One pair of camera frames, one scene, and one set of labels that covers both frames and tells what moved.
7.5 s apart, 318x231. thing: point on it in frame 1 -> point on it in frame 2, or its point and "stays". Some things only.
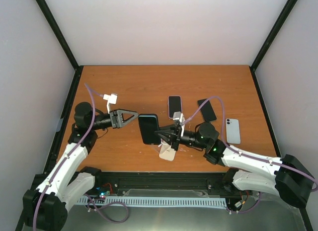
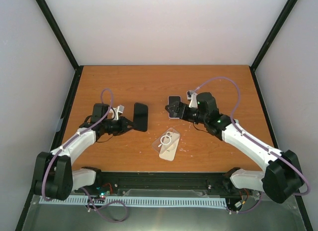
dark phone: x=148 y=123 -> x=140 y=116
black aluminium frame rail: x=164 y=184 stays
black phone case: x=148 y=123 -> x=140 y=117
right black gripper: x=170 y=134 -> x=183 y=115
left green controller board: x=103 y=191 stays
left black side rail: x=63 y=123 stays
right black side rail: x=265 y=111 stays
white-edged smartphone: x=174 y=105 stays
